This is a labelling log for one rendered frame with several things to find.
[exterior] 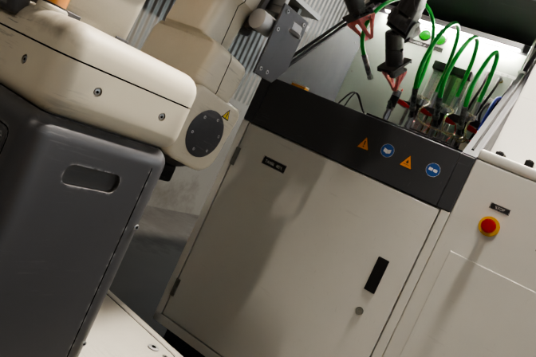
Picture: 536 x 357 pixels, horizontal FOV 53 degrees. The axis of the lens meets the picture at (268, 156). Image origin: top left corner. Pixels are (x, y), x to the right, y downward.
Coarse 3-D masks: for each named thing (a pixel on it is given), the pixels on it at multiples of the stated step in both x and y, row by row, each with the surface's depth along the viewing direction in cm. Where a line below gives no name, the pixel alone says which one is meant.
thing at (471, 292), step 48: (528, 96) 165; (528, 144) 160; (480, 192) 141; (528, 192) 136; (480, 240) 139; (528, 240) 134; (432, 288) 142; (480, 288) 137; (528, 288) 133; (432, 336) 140; (480, 336) 135; (528, 336) 131
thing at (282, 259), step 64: (256, 128) 171; (256, 192) 168; (320, 192) 159; (384, 192) 151; (192, 256) 174; (256, 256) 165; (320, 256) 156; (384, 256) 148; (192, 320) 170; (256, 320) 161; (320, 320) 153; (384, 320) 146
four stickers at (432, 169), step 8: (360, 136) 157; (360, 144) 156; (368, 144) 155; (384, 144) 153; (384, 152) 153; (392, 152) 152; (400, 160) 151; (408, 160) 150; (408, 168) 149; (432, 168) 147; (440, 168) 146; (432, 176) 146
